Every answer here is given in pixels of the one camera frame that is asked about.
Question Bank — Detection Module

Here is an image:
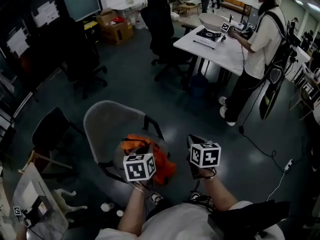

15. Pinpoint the beige upholstered chair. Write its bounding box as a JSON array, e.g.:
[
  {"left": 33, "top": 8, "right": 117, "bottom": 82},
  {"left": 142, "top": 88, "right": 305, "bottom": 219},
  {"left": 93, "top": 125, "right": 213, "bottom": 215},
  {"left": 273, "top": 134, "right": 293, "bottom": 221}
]
[{"left": 83, "top": 100, "right": 171, "bottom": 185}]

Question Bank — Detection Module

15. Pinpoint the whiteboard screen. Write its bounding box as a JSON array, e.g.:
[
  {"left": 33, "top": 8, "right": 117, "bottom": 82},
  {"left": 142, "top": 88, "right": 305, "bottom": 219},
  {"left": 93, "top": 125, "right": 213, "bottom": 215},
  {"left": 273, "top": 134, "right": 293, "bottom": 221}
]
[{"left": 58, "top": 0, "right": 102, "bottom": 22}]

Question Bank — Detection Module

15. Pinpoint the black chest rig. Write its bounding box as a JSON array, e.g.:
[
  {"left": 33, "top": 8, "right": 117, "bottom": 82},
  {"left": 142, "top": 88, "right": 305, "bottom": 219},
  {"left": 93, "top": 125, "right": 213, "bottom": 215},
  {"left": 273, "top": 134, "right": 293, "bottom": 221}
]
[{"left": 207, "top": 200, "right": 292, "bottom": 240}]

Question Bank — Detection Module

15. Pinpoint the dark grey upholstered chair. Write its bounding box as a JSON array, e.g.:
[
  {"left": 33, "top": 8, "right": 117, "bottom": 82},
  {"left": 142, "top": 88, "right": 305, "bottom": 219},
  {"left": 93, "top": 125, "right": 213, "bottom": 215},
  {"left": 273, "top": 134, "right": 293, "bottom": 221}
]
[{"left": 31, "top": 106, "right": 86, "bottom": 160}]

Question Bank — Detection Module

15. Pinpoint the beige wok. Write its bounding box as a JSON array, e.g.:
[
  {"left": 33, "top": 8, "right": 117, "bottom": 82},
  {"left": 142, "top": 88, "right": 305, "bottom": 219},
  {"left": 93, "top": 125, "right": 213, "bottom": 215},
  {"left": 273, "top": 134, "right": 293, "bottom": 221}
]
[{"left": 198, "top": 12, "right": 230, "bottom": 33}]

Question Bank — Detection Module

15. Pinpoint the black floor cable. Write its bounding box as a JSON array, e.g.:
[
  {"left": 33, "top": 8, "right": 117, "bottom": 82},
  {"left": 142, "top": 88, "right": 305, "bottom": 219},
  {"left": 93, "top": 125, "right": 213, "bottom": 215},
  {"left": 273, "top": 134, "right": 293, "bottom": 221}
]
[{"left": 238, "top": 125, "right": 305, "bottom": 167}]

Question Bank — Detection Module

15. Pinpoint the person's shoe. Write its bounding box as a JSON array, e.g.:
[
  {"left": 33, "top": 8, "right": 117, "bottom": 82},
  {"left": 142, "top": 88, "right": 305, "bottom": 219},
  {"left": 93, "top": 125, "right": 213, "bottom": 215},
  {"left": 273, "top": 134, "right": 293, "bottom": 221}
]
[
  {"left": 189, "top": 190, "right": 203, "bottom": 202},
  {"left": 149, "top": 191, "right": 165, "bottom": 205}
]

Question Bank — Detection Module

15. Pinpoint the cardboard box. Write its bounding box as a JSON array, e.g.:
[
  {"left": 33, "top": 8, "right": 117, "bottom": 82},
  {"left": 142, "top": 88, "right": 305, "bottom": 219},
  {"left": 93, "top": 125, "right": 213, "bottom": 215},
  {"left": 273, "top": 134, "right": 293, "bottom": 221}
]
[{"left": 96, "top": 7, "right": 135, "bottom": 46}]

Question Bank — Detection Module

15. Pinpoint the cluster of white paper sheets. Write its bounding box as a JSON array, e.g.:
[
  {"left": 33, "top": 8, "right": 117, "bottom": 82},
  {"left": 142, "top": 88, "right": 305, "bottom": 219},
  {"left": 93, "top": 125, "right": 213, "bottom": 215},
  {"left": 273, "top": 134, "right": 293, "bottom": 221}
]
[{"left": 31, "top": 1, "right": 61, "bottom": 27}]

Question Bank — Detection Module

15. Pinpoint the black mesh office chair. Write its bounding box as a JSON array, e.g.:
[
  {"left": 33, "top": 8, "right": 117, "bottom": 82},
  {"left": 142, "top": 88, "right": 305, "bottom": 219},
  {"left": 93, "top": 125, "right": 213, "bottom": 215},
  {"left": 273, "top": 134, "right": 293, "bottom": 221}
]
[{"left": 140, "top": 0, "right": 193, "bottom": 82}]

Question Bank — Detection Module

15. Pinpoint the person's right shoe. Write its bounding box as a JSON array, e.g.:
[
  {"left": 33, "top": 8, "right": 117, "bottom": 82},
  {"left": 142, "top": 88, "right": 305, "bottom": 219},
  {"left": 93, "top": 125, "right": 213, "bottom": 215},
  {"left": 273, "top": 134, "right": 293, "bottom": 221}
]
[{"left": 189, "top": 190, "right": 203, "bottom": 202}]

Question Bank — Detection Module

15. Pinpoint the wooden coffee table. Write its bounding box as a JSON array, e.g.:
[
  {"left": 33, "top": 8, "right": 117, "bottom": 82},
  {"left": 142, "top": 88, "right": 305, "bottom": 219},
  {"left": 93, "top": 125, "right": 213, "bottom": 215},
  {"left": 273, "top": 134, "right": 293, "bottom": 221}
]
[{"left": 178, "top": 3, "right": 201, "bottom": 19}]

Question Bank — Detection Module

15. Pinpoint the white portable gas stove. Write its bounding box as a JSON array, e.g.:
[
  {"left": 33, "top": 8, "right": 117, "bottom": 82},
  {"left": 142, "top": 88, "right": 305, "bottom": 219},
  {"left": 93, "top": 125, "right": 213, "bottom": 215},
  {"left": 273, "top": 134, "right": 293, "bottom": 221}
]
[{"left": 192, "top": 28, "right": 226, "bottom": 50}]

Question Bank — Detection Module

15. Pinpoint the white table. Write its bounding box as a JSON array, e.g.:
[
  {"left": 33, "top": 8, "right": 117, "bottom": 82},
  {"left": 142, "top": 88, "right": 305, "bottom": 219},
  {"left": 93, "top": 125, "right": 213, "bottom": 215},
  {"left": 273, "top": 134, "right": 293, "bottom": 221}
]
[{"left": 172, "top": 21, "right": 256, "bottom": 92}]

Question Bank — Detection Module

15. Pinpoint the white ornate stool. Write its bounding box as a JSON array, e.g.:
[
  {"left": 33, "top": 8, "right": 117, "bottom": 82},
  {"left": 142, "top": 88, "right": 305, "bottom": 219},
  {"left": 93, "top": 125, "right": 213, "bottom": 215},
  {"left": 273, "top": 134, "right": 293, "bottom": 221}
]
[{"left": 53, "top": 188, "right": 88, "bottom": 214}]

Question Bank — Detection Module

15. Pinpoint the person's white shirt torso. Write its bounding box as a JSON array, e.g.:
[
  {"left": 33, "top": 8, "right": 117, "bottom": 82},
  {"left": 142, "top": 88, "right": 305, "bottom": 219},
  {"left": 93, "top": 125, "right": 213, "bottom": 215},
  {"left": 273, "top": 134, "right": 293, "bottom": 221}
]
[{"left": 94, "top": 200, "right": 286, "bottom": 240}]

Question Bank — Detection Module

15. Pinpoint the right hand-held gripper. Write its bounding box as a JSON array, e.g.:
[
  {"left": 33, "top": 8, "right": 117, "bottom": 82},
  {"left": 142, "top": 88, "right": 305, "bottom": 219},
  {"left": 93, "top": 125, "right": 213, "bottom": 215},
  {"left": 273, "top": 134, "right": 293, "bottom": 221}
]
[{"left": 186, "top": 133, "right": 222, "bottom": 181}]

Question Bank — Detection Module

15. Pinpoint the white paper sheet on door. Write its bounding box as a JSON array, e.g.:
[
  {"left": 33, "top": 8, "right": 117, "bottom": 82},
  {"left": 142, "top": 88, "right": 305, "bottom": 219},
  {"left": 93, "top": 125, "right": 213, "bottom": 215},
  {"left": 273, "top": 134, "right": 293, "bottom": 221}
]
[{"left": 6, "top": 27, "right": 31, "bottom": 57}]

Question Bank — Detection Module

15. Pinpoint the wooden stool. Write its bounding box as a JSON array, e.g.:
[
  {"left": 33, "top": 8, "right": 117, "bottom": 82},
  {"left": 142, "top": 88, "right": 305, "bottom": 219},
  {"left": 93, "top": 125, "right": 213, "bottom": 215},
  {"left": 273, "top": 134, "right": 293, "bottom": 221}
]
[{"left": 17, "top": 148, "right": 73, "bottom": 175}]

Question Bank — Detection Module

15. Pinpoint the orange sofa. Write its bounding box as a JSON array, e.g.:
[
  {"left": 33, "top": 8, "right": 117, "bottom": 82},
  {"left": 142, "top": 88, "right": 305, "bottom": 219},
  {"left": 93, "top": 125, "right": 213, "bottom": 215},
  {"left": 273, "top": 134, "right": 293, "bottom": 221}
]
[{"left": 221, "top": 0, "right": 252, "bottom": 15}]

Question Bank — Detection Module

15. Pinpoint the person's left forearm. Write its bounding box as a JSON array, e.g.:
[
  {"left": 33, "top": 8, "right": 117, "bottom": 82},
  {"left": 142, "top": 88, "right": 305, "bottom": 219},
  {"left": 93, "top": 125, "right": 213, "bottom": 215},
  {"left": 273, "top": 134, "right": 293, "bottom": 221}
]
[{"left": 117, "top": 183, "right": 147, "bottom": 236}]

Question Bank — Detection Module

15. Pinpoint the person's left shoe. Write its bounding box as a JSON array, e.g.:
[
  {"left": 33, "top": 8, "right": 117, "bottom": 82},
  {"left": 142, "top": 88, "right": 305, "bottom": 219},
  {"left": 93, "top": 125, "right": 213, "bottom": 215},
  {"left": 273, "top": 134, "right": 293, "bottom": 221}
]
[{"left": 149, "top": 191, "right": 165, "bottom": 205}]

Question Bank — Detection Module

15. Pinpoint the orange cloth bag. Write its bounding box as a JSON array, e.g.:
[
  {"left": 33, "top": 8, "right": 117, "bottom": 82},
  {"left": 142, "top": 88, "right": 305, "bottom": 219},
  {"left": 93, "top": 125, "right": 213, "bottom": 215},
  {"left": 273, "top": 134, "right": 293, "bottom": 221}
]
[{"left": 121, "top": 133, "right": 177, "bottom": 186}]

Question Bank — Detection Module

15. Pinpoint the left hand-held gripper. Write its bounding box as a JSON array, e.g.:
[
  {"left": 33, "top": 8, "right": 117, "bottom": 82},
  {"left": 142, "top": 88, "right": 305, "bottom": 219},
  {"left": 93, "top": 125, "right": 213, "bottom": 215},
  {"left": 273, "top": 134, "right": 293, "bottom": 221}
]
[{"left": 122, "top": 145, "right": 157, "bottom": 189}]

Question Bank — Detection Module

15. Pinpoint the person's right forearm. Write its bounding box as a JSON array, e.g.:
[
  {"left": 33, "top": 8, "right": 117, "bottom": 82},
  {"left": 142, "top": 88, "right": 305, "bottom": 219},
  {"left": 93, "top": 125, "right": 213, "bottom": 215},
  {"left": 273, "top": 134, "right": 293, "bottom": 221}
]
[{"left": 202, "top": 175, "right": 238, "bottom": 211}]

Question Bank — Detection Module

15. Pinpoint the marble table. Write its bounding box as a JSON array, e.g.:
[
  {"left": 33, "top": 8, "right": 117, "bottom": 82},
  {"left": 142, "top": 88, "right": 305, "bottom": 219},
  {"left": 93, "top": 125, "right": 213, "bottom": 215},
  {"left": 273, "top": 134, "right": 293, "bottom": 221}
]
[{"left": 11, "top": 162, "right": 70, "bottom": 240}]

